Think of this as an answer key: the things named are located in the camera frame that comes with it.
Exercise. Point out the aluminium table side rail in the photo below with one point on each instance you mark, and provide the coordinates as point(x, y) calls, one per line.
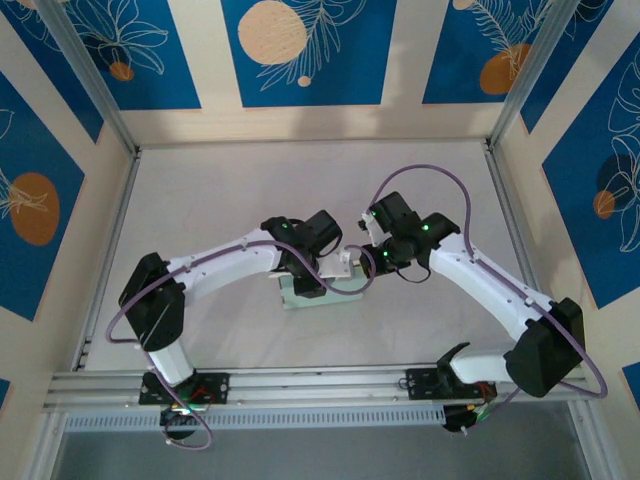
point(506, 200)
point(125, 200)

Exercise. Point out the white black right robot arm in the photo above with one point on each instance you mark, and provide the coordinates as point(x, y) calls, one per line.
point(480, 280)

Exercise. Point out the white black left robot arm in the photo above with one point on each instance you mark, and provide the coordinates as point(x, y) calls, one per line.
point(225, 260)

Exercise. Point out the electronics board with green light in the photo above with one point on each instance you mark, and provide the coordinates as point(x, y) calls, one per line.
point(462, 417)
point(180, 415)

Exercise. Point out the aluminium frame post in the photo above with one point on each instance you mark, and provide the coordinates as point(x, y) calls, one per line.
point(85, 75)
point(45, 450)
point(595, 450)
point(535, 75)

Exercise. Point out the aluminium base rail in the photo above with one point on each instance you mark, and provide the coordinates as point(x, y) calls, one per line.
point(320, 387)

